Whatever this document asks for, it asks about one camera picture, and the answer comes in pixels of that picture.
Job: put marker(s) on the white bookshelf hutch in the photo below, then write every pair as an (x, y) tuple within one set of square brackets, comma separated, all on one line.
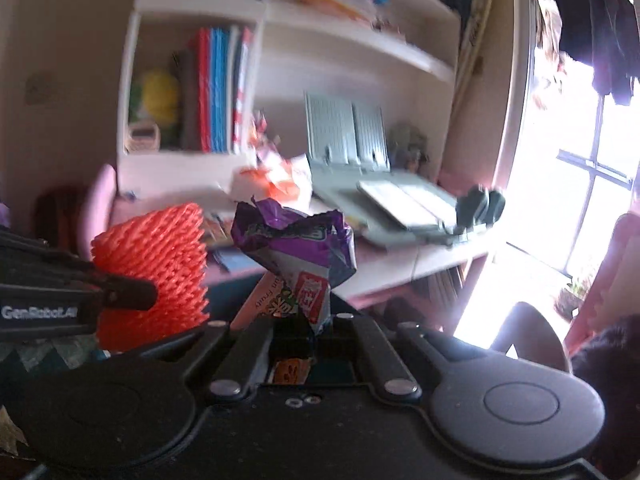
[(399, 55)]

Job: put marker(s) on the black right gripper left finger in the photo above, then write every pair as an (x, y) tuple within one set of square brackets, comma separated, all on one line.
[(247, 363)]

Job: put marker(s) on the yellow plush toy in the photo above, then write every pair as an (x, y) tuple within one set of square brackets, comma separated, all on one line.
[(155, 95)]

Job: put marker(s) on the hanging dark clothes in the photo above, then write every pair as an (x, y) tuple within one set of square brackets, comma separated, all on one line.
[(603, 34)]

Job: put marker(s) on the red and blue books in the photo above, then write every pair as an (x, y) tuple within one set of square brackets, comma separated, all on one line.
[(214, 77)]

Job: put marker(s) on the orange tissue pack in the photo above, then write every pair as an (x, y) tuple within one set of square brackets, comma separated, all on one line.
[(287, 181)]

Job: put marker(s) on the green book stand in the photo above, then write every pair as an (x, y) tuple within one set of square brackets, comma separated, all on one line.
[(345, 134)]

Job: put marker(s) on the orange foam fruit net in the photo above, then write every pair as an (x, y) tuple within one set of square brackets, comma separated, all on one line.
[(164, 247)]

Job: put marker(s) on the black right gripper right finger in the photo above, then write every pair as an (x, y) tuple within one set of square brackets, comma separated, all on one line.
[(385, 371)]

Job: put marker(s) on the open white book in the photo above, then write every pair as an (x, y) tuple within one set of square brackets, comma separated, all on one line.
[(414, 207)]

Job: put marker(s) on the purple snack wrapper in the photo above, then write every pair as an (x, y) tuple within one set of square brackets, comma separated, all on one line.
[(312, 253)]

